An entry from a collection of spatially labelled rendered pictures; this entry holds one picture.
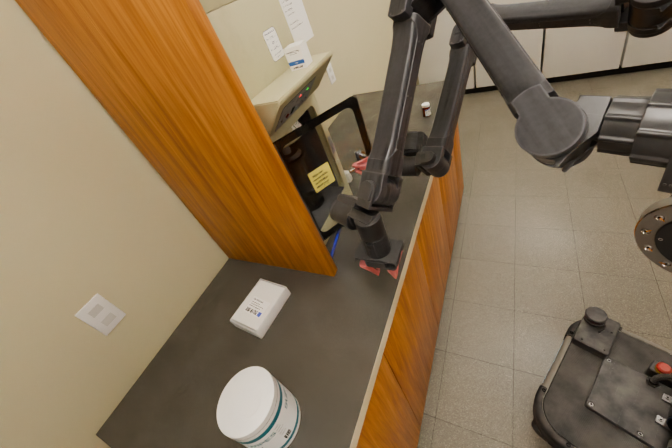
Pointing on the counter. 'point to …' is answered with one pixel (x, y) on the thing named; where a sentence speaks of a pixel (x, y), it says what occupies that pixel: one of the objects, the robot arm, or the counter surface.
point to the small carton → (298, 55)
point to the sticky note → (321, 177)
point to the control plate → (294, 103)
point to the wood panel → (168, 89)
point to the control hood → (270, 108)
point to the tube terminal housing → (241, 11)
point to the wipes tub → (258, 410)
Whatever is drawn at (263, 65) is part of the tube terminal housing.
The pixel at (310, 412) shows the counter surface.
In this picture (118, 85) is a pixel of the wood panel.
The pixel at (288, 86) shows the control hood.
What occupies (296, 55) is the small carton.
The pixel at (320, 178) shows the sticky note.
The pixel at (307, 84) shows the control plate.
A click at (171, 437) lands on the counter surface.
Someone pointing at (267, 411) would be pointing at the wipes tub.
